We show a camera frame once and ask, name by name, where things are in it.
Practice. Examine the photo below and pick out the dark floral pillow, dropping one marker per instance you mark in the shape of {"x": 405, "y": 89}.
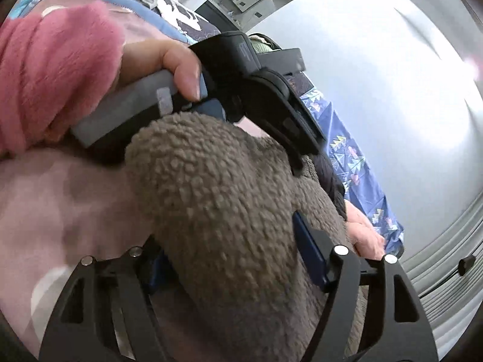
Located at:
{"x": 298, "y": 83}

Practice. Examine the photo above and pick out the person's left hand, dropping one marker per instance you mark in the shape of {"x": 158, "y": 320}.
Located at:
{"x": 166, "y": 56}

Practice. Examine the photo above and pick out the green pillow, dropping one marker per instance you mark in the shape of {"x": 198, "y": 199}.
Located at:
{"x": 264, "y": 45}

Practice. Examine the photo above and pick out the blue tree print sheet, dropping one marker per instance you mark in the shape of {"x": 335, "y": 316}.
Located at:
{"x": 351, "y": 147}

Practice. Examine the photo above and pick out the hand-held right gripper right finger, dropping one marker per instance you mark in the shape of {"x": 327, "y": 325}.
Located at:
{"x": 311, "y": 249}

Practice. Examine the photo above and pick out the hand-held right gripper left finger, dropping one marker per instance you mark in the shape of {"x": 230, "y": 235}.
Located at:
{"x": 156, "y": 275}

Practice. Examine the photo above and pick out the peach cloth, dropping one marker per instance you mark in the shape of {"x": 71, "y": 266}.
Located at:
{"x": 364, "y": 233}

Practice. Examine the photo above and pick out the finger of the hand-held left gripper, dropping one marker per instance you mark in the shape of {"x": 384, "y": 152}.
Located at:
{"x": 213, "y": 107}
{"x": 286, "y": 120}

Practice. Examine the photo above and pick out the small white pink clothes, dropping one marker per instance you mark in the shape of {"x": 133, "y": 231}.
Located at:
{"x": 166, "y": 5}

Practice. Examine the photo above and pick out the dark cabinet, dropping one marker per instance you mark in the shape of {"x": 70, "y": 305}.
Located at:
{"x": 215, "y": 15}

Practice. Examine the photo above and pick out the brown fleece jacket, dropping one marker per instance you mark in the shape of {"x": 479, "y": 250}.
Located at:
{"x": 226, "y": 203}

